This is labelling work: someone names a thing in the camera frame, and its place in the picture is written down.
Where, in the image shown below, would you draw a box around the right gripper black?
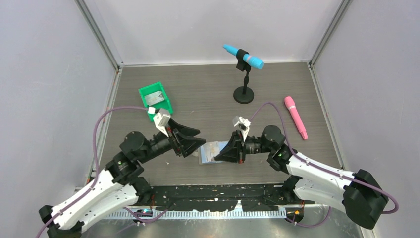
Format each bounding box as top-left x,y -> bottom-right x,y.
215,130 -> 274,164

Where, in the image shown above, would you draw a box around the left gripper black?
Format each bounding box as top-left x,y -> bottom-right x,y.
138,118 -> 206,164

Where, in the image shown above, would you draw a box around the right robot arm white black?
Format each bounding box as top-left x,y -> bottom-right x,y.
214,125 -> 389,230

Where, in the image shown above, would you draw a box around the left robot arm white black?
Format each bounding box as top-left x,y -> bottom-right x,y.
39,119 -> 206,238

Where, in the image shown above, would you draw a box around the silver VIP card stack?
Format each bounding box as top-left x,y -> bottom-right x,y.
144,91 -> 165,106

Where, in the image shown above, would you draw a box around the green plastic bin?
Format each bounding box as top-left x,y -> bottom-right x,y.
138,82 -> 173,114

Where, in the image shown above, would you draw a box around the black microphone stand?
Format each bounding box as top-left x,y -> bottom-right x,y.
233,49 -> 254,104

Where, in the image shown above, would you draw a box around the pink toy microphone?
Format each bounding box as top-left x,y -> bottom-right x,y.
284,96 -> 308,140

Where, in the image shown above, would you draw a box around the blue toy microphone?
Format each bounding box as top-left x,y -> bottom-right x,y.
223,44 -> 264,71

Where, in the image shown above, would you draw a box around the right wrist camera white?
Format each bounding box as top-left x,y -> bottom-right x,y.
232,116 -> 251,142

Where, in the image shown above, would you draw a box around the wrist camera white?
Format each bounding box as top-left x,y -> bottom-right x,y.
232,116 -> 251,142
147,107 -> 171,137

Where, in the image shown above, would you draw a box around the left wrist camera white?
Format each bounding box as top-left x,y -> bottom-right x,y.
147,107 -> 171,137

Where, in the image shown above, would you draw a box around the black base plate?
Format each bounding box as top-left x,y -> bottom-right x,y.
135,183 -> 302,212

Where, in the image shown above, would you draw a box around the aluminium frame rail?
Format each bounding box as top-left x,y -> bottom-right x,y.
100,204 -> 294,220

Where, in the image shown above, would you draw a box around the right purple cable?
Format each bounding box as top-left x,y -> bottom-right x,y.
249,102 -> 400,229

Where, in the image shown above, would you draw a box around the purple cable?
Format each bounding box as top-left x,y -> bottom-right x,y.
249,102 -> 400,229
34,106 -> 174,238

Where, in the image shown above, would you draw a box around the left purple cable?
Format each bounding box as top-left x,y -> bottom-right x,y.
34,106 -> 174,238

